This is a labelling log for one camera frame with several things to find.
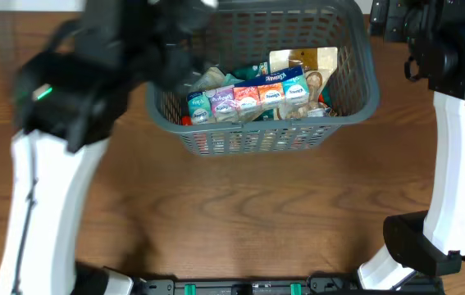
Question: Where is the red spaghetti packet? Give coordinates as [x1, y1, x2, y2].
[180, 116, 311, 153]

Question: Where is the brown dried food pouch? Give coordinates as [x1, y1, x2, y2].
[269, 47, 338, 120]

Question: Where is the beige snack pouch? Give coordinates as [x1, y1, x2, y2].
[189, 67, 225, 92]

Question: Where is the colourful tissue multipack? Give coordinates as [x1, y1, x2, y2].
[186, 66, 309, 125]

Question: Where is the mint green small packet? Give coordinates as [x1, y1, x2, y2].
[221, 73, 243, 87]

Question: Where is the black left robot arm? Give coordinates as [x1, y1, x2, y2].
[0, 0, 218, 294]

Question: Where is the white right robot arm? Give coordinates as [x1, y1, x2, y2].
[357, 0, 465, 293]

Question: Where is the green coffee bag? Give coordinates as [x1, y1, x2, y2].
[232, 62, 275, 120]

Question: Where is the grey plastic basket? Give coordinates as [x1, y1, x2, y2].
[146, 0, 380, 156]

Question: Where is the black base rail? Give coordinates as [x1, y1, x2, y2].
[130, 275, 444, 295]

